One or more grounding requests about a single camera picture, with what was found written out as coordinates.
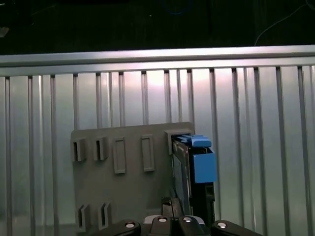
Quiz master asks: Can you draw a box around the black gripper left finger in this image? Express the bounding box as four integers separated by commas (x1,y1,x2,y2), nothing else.
92,196,174,236

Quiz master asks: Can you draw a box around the grey parts rack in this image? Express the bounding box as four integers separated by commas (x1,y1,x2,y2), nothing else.
70,121,195,233

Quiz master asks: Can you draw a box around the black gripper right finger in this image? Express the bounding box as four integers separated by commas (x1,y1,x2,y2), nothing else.
173,198,263,236

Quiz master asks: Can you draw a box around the hard disk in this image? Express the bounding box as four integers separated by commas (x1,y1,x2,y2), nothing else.
171,134,218,223

